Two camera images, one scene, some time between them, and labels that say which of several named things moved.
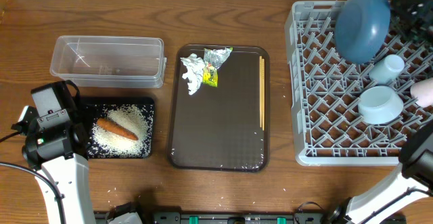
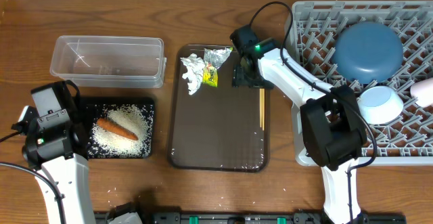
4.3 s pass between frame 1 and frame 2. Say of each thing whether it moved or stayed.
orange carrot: stayed
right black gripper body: moved
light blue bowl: stayed
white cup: stayed
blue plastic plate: moved
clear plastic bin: stayed
